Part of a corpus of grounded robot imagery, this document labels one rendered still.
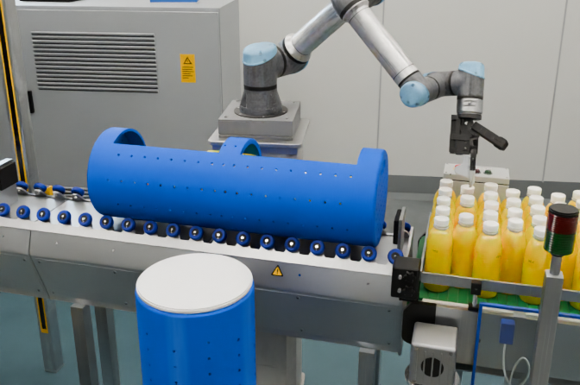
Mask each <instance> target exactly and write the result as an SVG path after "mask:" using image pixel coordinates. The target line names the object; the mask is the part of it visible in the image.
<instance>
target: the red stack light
mask: <svg viewBox="0 0 580 385"><path fill-rule="evenodd" d="M578 219H579V215H577V216H576V217H574V218H562V217H559V216H556V215H553V214H551V213H550V212H549V210H548V212H547V219H546V225H545V227H546V228H547V229H548V230H549V231H551V232H553V233H556V234H560V235H571V234H574V233H576V232H577V224H578Z"/></svg>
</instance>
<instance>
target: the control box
mask: <svg viewBox="0 0 580 385"><path fill-rule="evenodd" d="M456 165H457V164H450V163H445V165H444V177H443V178H444V179H450V180H453V189H452V190H453V191H454V193H455V194H456V197H458V196H459V195H460V192H461V185H468V184H469V183H470V179H469V178H466V177H463V176H460V175H457V174H455V172H454V168H455V166H456ZM476 168H478V169H479V168H480V173H475V183H474V184H473V187H474V188H475V190H474V196H475V198H476V201H478V199H479V197H480V196H481V194H482V193H484V191H483V190H484V184H485V183H487V182H493V183H496V184H497V185H498V189H497V192H498V195H499V197H500V200H501V202H502V201H503V200H504V199H505V196H506V190H507V189H508V185H509V171H508V168H500V167H480V166H476ZM486 168H487V169H489V170H490V169H491V172H492V173H491V174H486V173H484V171H485V170H486ZM492 169H493V170H492Z"/></svg>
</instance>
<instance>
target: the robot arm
mask: <svg viewBox="0 0 580 385"><path fill-rule="evenodd" d="M382 2H384V0H331V1H330V2H329V3H328V4H326V5H325V6H324V8H323V9H321V10H320V11H319V13H318V14H316V15H315V16H314V17H313V18H312V19H311V20H310V21H309V22H308V23H307V24H305V25H304V26H303V27H302V28H301V29H300V30H299V31H298V32H297V33H296V34H293V33H291V34H288V35H287V36H286V37H285V38H284V39H282V40H281V41H280V42H279V43H277V44H274V43H273V42H259V43H253V44H250V45H248V46H247V47H246V48H245V49H244V50H243V95H242V99H241V102H240V105H239V110H240V112H241V113H243V114H246V115H251V116H269V115H274V114H277V113H280V112H281V111H282V103H281V99H280V96H279V93H278V91H277V78H279V77H283V76H287V75H289V74H295V73H299V72H300V71H302V70H303V69H305V68H306V66H307V64H308V62H309V59H310V58H311V56H312V51H313V50H314V49H316V48H317V47H318V46H319V45H320V44H322V43H323V42H324V41H325V40H326V39H327V38H329V37H330V36H331V35H332V34H333V33H335V32H336V31H337V30H338V29H339V28H340V27H342V26H343V25H344V24H345V23H346V22H347V23H349V24H350V26H351V27H352V28H353V29H354V30H355V31H356V33H357V34H358V35H359V37H360V38H361V39H362V41H363V42H364V43H365V45H366V46H367V47H368V49H369V50H370V51H371V53H372V54H373V55H374V56H375V57H376V58H377V60H378V61H379V62H380V63H381V65H382V66H383V68H384V69H385V70H386V71H387V73H388V74H389V76H390V77H391V78H392V79H393V81H394V82H395V84H396V85H397V86H399V88H400V100H401V102H402V103H403V104H404V105H405V106H407V107H410V108H414V107H419V106H422V105H424V104H426V103H429V102H431V101H433V100H435V99H438V98H441V97H447V96H457V115H451V133H450V146H449V152H450V154H456V155H466V156H465V157H464V158H463V163H462V164H461V165H459V166H456V167H455V168H454V172H455V174H457V175H460V176H463V177H466V178H469V179H470V183H469V187H472V186H473V184H474V183H475V173H476V155H477V153H478V139H479V137H480V136H481V137H482V138H484V139H485V140H487V141H488V142H490V143H492V144H493V145H494V147H496V148H497V149H499V150H502V151H504V150H505V149H506V148H507V147H508V141H507V140H506V139H505V138H503V137H501V136H498V135H497V134H495V133H493V132H492V131H490V130H489V129H487V128H485V127H484V126H482V125H481V124H479V123H478V122H475V123H474V122H473V121H479V120H482V108H483V91H484V80H485V78H484V64H483V63H481V62H477V61H465V62H461V63H460V64H459V68H458V70H456V71H447V72H430V73H424V74H423V75H422V73H421V72H420V71H419V69H418V68H417V67H416V66H415V65H414V64H413V62H412V61H411V60H410V59H409V57H408V56H407V55H406V53H405V52H404V51H403V50H402V48H401V47H400V46H399V44H398V43H397V42H396V40H395V39H394V38H393V36H392V35H391V34H390V33H389V32H388V31H387V30H386V28H385V27H384V26H383V25H382V23H381V22H380V20H379V19H378V18H377V17H376V15H375V14H374V13H373V11H372V10H371V9H370V8H371V7H372V6H377V5H379V4H380V3H382ZM465 122H467V124H465ZM470 128H471V129H470ZM469 155H470V156H469ZM469 162H470V165H469Z"/></svg>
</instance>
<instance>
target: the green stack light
mask: <svg viewBox="0 0 580 385"><path fill-rule="evenodd" d="M576 234H577V233H574V234H571V235H560V234H556V233H553V232H551V231H549V230H548V229H547V228H546V227H545V237H544V242H543V249H544V250H545V251H547V252H548V253H551V254H554V255H557V256H568V255H570V254H572V253H573V251H574V246H575V240H576Z"/></svg>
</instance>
